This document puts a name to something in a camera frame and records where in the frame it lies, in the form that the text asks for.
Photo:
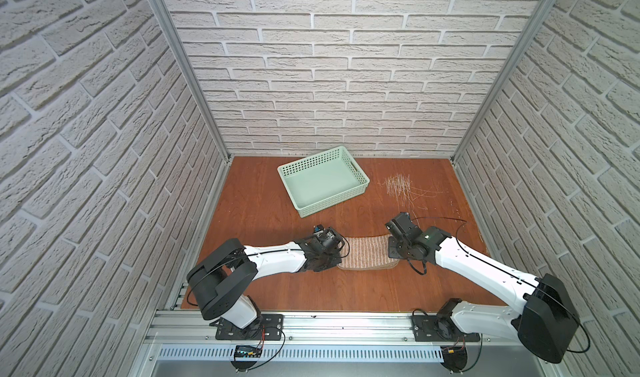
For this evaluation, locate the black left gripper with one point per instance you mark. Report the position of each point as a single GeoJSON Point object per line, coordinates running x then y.
{"type": "Point", "coordinates": [330, 252]}

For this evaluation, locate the pink striped square dishcloth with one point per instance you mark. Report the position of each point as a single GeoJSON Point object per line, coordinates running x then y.
{"type": "Point", "coordinates": [366, 253]}

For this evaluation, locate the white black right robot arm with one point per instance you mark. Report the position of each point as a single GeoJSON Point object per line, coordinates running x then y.
{"type": "Point", "coordinates": [537, 311]}

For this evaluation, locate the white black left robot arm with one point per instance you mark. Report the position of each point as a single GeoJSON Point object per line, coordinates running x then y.
{"type": "Point", "coordinates": [218, 283]}

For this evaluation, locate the mint green perforated basket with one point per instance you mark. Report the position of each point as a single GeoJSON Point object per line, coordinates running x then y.
{"type": "Point", "coordinates": [320, 181]}

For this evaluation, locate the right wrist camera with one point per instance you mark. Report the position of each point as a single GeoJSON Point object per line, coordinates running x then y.
{"type": "Point", "coordinates": [402, 228]}

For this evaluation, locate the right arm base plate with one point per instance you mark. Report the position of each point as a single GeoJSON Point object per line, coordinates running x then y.
{"type": "Point", "coordinates": [431, 328]}

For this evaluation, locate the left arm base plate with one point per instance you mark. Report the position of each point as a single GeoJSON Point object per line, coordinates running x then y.
{"type": "Point", "coordinates": [228, 331]}

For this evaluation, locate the right controller board with wires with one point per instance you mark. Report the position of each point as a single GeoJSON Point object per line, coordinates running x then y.
{"type": "Point", "coordinates": [456, 357]}

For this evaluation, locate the controller board with wires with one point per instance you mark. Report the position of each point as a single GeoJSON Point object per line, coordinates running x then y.
{"type": "Point", "coordinates": [456, 357]}
{"type": "Point", "coordinates": [247, 357]}

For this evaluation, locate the left controller board with wires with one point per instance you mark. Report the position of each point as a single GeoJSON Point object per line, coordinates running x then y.
{"type": "Point", "coordinates": [247, 357]}

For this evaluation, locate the aluminium front rail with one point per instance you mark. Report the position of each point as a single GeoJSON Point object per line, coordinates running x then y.
{"type": "Point", "coordinates": [182, 343]}

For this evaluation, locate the aluminium corner post right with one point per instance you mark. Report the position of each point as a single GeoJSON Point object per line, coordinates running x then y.
{"type": "Point", "coordinates": [531, 28]}

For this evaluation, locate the aluminium corner post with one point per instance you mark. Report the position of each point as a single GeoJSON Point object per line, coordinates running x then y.
{"type": "Point", "coordinates": [531, 28]}
{"type": "Point", "coordinates": [175, 44]}

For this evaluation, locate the aluminium corner post left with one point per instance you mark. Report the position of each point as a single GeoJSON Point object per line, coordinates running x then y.
{"type": "Point", "coordinates": [175, 44]}

